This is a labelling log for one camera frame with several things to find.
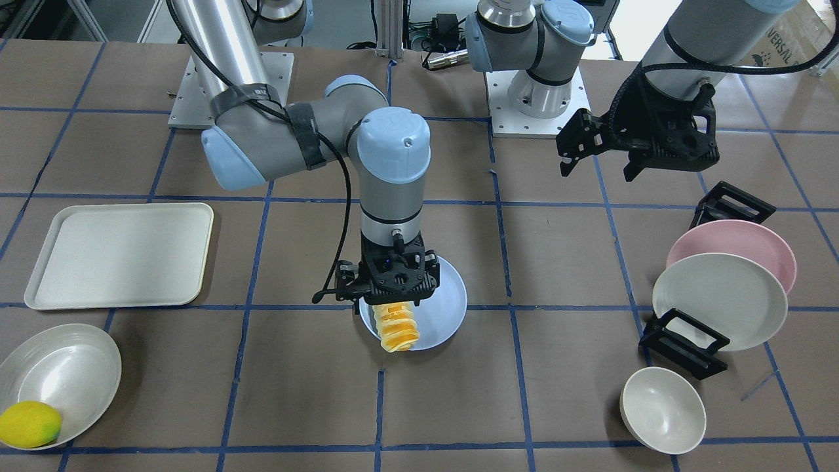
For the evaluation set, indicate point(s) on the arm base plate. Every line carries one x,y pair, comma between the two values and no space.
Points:
193,109
522,108

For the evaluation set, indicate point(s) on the aluminium frame post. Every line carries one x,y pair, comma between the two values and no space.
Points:
390,17

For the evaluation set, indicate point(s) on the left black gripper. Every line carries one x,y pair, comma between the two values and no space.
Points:
638,113

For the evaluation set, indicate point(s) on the pink plate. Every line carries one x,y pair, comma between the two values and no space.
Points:
748,240

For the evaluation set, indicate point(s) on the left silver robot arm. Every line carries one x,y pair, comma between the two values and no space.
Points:
701,39

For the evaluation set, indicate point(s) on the cream rectangular tray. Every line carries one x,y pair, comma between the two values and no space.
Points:
127,255

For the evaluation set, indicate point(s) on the black dish rack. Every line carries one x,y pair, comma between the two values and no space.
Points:
674,334

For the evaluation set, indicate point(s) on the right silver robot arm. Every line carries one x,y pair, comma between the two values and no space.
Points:
254,139

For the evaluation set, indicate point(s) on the yellow sliced bread loaf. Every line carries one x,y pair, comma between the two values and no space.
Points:
396,325

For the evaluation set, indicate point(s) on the blue plate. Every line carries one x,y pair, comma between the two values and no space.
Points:
437,317

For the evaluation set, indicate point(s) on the cream round plate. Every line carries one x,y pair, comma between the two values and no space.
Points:
76,368

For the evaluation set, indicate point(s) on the cream plate in rack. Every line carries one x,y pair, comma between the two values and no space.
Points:
732,295

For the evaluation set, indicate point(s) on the yellow lemon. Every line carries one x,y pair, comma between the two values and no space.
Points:
30,424

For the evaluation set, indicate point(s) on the cream bowl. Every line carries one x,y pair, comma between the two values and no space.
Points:
662,411

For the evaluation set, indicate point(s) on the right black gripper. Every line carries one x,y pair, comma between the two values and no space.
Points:
345,280

